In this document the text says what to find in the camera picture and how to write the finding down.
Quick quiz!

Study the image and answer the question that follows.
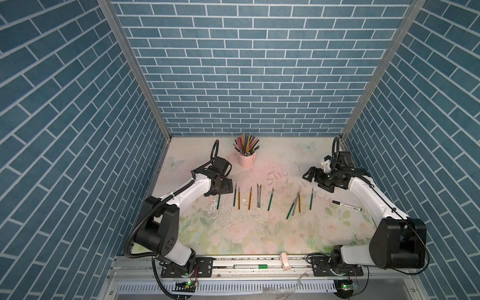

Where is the yellow carving knife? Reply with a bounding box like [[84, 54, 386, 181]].
[[297, 191, 301, 213]]

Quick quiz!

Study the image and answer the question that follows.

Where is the silver carving knife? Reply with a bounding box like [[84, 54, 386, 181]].
[[291, 194, 300, 216]]

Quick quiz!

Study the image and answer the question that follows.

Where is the green knife row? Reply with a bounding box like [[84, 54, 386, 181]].
[[267, 188, 275, 211]]

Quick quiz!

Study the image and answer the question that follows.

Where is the dark green carving knife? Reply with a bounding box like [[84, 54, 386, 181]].
[[286, 202, 296, 220]]

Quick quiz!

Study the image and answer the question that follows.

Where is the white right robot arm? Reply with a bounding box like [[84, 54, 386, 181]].
[[302, 151, 429, 272]]

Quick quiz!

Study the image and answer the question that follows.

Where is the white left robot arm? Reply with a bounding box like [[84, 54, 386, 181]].
[[123, 156, 233, 273]]

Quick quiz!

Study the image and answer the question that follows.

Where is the black marker pen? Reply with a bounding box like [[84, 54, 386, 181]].
[[331, 200, 362, 211]]

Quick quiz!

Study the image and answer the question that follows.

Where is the pink cup of coloured pencils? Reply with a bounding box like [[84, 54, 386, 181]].
[[233, 134, 260, 169]]

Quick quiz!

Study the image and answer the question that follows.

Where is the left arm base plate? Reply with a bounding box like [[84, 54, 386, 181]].
[[161, 257, 214, 278]]

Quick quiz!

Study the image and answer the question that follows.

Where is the green marker on rail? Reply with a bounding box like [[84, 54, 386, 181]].
[[233, 264, 268, 270]]

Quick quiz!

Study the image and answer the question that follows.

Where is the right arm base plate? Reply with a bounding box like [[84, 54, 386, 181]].
[[305, 254, 364, 277]]

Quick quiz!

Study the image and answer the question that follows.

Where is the beige eraser on rail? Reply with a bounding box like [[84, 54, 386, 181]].
[[280, 252, 291, 271]]

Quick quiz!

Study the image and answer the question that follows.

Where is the aluminium front rail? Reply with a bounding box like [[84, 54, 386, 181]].
[[99, 254, 428, 300]]

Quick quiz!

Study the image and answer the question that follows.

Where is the aluminium corner frame post right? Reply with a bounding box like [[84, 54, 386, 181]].
[[340, 0, 426, 141]]

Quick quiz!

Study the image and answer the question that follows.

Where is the aluminium corner frame post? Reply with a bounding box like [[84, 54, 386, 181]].
[[97, 0, 171, 143], [340, 0, 426, 141]]

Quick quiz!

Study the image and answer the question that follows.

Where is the aluminium corner frame post left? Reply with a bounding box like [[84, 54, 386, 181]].
[[97, 0, 171, 143]]

